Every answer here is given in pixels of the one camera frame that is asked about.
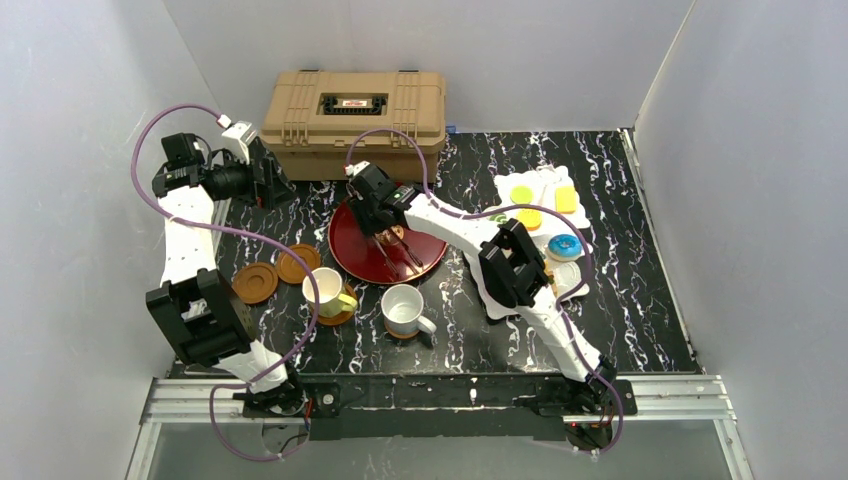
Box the white mug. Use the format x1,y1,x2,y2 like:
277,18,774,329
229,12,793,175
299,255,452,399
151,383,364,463
380,284,437,335

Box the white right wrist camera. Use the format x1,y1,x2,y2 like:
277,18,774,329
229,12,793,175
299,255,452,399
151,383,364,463
344,161,371,180

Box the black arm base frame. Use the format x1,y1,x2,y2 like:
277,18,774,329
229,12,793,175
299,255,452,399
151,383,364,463
235,373,638,449

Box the dark brown coaster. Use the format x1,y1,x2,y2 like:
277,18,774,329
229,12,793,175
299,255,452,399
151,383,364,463
232,262,279,305

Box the white three-tier cake stand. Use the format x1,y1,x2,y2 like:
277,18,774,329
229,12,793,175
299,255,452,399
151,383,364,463
484,166,593,299

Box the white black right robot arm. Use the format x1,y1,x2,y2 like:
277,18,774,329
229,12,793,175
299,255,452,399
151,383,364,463
344,161,615,388

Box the round red tray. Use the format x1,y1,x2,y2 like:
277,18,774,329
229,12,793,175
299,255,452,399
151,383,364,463
328,200,447,285

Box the green round macaron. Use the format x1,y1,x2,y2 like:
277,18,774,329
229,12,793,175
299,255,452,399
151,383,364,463
509,185,534,205

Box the pale yellow mug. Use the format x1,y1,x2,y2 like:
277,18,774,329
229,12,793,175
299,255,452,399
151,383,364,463
301,267,358,318

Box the orange round cookie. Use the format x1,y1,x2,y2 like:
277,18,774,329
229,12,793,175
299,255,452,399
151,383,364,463
515,209,542,231

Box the small light wooden coaster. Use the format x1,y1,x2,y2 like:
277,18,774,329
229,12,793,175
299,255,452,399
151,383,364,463
387,329,421,340

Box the brown wooden coaster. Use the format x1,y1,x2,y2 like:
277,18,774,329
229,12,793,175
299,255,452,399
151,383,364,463
275,243,322,285

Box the blue frosted donut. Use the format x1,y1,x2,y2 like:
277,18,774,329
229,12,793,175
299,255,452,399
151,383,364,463
546,234,583,262

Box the tan plastic toolbox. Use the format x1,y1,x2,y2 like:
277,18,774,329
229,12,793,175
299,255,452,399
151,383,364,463
259,70,447,182

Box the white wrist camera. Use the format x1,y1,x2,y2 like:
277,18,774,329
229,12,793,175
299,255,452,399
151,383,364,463
344,161,371,180
216,114,257,165

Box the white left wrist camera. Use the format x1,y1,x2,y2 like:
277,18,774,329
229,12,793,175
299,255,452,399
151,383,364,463
216,114,257,165

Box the black tongs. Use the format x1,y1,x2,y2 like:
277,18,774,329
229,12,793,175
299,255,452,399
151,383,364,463
371,225,424,280

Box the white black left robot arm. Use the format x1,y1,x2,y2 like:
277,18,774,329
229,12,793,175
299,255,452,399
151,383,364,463
146,124,293,393

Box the orange square cake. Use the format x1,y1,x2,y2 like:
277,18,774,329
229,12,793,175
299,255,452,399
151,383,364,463
554,185,579,215

